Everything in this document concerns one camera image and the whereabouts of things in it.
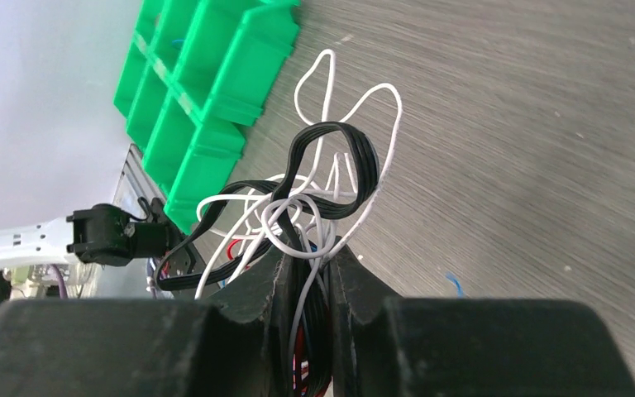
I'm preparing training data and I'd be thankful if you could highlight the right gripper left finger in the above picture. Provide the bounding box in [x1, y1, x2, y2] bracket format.
[0, 249, 294, 396]

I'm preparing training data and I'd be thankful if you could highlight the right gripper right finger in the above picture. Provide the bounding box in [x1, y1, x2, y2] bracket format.
[327, 248, 635, 396]

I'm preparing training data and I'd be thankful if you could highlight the red thin wire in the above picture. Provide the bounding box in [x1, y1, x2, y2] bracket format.
[225, 238, 330, 397]

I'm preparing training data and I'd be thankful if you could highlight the blue thin wire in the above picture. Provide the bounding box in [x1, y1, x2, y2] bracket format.
[444, 272, 466, 299]

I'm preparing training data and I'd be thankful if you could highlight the white thin wire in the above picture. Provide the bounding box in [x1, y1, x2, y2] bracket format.
[193, 49, 404, 397]

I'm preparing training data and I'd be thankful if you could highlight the black ribbon cable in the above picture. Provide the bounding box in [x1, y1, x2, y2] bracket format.
[153, 121, 380, 397]

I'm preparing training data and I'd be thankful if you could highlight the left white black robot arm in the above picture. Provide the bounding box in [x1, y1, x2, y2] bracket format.
[0, 198, 184, 270]

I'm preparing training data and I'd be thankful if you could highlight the green six-compartment tray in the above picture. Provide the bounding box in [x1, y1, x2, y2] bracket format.
[113, 1, 299, 232]

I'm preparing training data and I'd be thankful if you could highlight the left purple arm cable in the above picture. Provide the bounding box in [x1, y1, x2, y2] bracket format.
[49, 264, 69, 301]

